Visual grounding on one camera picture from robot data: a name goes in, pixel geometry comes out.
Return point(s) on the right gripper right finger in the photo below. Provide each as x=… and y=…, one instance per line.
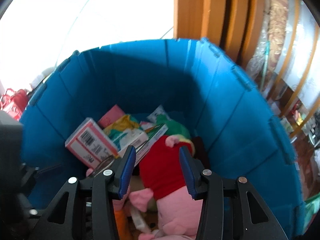
x=231, y=209

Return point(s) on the pig plush red dress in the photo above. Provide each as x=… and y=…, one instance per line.
x=162, y=177

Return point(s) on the metal clip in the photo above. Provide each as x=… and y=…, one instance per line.
x=105, y=164

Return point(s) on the blue plastic storage crate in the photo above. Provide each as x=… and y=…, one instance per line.
x=197, y=84

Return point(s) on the pink white box in crate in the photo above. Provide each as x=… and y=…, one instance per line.
x=90, y=144

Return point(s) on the red bear suitcase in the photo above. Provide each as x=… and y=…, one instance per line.
x=14, y=102

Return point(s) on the rolled patterned rug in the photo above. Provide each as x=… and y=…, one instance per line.
x=273, y=31

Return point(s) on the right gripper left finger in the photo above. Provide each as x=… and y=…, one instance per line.
x=66, y=217

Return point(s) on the green item on floor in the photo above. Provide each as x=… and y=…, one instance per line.
x=311, y=209

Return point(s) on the green orange medicine box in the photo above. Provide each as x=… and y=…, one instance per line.
x=126, y=131

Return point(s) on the white blue medicine box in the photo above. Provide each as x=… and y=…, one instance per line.
x=154, y=132

